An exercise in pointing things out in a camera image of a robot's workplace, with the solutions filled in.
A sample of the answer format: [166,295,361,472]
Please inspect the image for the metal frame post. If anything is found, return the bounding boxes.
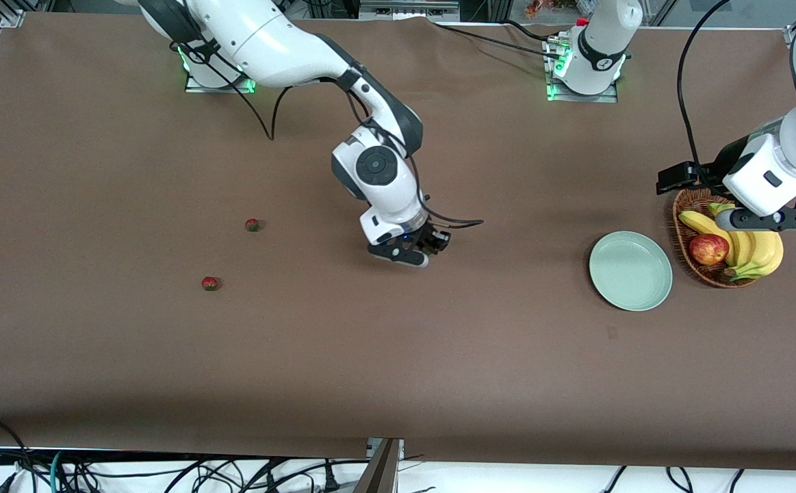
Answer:
[353,438,405,493]

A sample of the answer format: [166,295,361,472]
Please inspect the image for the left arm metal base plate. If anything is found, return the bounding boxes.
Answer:
[545,34,619,103]

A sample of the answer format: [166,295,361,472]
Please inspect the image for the red apple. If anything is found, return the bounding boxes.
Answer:
[689,233,730,266]

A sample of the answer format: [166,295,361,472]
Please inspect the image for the brown wicker basket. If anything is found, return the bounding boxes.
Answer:
[672,185,760,289]

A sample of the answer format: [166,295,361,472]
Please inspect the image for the teal floor cable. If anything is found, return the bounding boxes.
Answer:
[49,450,68,493]

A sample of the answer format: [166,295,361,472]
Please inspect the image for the pale green round plate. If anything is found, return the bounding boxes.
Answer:
[589,231,673,312]

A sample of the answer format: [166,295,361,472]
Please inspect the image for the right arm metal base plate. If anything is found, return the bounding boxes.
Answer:
[184,68,258,94]

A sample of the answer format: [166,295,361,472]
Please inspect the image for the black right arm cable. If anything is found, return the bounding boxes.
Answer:
[189,41,485,228]

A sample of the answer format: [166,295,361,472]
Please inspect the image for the yellow banana bunch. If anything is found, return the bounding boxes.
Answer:
[678,202,784,283]

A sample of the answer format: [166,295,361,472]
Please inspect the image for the brown table cover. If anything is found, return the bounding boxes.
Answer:
[0,12,796,473]

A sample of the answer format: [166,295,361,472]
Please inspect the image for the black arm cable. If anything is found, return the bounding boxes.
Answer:
[189,41,485,228]
[677,0,730,172]

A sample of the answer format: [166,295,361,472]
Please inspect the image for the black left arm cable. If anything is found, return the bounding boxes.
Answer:
[677,0,730,172]

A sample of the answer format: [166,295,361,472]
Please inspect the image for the grey metal background rail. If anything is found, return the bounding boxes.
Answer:
[360,0,460,21]

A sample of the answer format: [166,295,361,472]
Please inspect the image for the thin black table cable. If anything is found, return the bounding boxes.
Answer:
[428,19,564,61]
[502,19,557,43]

